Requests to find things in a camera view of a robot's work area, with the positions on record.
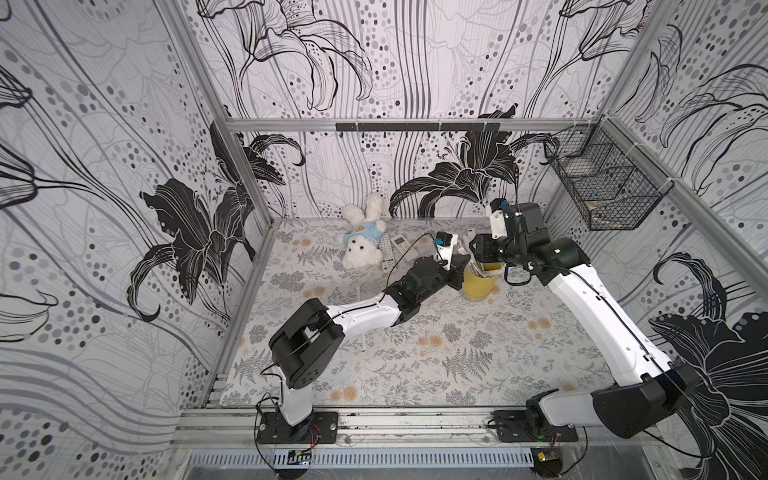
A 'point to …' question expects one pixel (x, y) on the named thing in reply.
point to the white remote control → (387, 254)
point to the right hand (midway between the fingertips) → (481, 240)
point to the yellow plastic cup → (477, 288)
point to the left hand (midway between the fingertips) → (469, 261)
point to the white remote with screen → (401, 243)
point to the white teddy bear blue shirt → (362, 251)
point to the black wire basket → (612, 179)
